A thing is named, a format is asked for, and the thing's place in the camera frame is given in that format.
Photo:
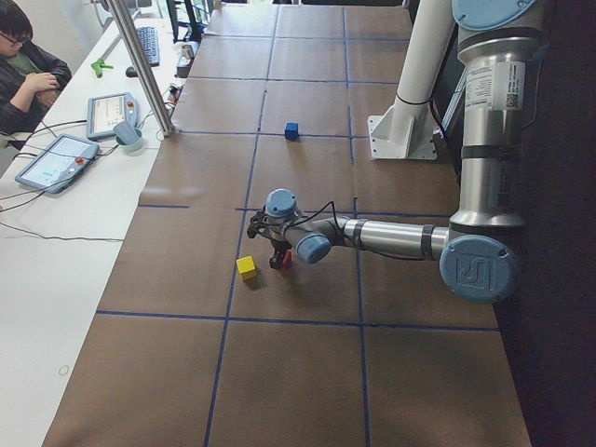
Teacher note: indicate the aluminium frame post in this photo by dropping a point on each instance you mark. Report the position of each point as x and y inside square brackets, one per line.
[127, 29]

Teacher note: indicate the silver metal cup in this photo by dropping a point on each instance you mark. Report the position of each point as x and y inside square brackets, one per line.
[187, 51]

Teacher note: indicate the white mounting pillar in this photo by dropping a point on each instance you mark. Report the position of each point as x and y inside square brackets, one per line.
[405, 130]

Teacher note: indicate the blue block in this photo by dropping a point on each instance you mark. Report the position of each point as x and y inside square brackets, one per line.
[291, 132]

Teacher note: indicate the black keyboard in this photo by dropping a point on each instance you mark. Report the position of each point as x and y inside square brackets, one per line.
[148, 37]

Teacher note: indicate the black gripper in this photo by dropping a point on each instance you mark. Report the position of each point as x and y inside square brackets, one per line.
[277, 243]

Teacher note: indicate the near teach pendant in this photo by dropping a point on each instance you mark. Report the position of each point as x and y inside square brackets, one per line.
[57, 166]

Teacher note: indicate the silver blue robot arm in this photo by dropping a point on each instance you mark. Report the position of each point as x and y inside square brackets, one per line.
[479, 250]

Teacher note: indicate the red block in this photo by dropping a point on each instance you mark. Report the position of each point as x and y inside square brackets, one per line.
[289, 257]

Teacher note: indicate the teach pendant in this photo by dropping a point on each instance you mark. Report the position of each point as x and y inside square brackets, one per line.
[105, 112]
[57, 166]

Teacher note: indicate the far teach pendant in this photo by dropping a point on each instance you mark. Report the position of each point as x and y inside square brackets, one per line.
[105, 112]

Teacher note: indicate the seated person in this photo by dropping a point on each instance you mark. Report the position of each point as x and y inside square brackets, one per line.
[32, 79]

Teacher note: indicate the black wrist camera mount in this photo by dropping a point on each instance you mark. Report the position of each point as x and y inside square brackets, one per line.
[259, 225]

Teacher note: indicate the brown paper table cover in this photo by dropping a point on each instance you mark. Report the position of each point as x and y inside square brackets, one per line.
[356, 350]

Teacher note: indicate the yellow block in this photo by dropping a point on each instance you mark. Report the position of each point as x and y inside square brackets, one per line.
[246, 268]

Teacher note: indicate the green plastic tool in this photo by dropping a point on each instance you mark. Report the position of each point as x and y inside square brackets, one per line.
[99, 66]

